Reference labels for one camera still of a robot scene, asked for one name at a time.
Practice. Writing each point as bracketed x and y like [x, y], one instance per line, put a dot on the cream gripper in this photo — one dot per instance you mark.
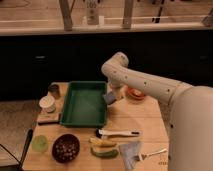
[116, 94]

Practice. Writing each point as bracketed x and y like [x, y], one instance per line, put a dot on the blue sponge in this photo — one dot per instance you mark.
[109, 98]

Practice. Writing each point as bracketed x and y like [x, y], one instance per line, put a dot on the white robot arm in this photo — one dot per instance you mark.
[191, 112]

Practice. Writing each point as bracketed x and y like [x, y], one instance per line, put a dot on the green plastic tray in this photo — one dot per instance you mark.
[84, 105]

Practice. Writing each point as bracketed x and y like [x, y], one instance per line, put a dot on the orange bowl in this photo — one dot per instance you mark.
[135, 94]

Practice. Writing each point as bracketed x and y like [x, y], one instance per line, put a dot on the blue grey cloth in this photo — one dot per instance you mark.
[128, 151]

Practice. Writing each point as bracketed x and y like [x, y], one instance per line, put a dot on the green pepper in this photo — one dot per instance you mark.
[104, 155]

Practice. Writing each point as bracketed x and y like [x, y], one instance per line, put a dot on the metal cup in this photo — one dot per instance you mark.
[54, 90]

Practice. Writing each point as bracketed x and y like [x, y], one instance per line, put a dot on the dark brown bowl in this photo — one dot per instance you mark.
[66, 148]

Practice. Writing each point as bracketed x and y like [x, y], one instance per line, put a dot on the wooden block with black edge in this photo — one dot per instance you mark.
[48, 118]

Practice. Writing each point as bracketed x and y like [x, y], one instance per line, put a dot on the light green cup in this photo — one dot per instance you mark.
[40, 144]

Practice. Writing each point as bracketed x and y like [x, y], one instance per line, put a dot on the white handled black brush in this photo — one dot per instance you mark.
[100, 132]

